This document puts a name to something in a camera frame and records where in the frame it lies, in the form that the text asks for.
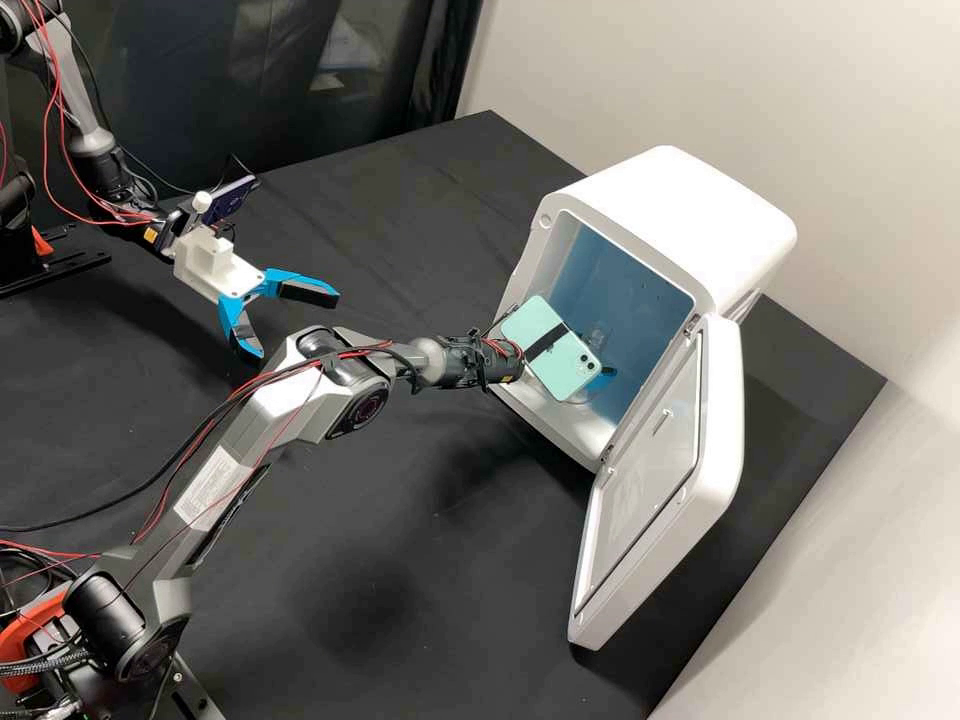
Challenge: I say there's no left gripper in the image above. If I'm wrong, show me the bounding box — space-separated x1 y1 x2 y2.
173 227 341 367

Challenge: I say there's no incubator door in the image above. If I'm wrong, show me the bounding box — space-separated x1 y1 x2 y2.
566 312 746 652

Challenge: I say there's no white incubator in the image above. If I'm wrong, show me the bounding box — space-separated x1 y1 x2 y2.
492 145 799 472

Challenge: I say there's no right wrist camera phone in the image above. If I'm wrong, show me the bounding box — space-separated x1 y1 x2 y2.
499 293 606 403

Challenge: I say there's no wrist camera phone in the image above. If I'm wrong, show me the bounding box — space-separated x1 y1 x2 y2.
499 293 606 403
178 173 262 243

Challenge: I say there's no left wrist camera phone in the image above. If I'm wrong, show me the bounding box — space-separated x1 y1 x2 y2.
178 173 262 243

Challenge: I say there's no black cable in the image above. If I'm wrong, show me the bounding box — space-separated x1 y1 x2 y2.
0 374 253 532

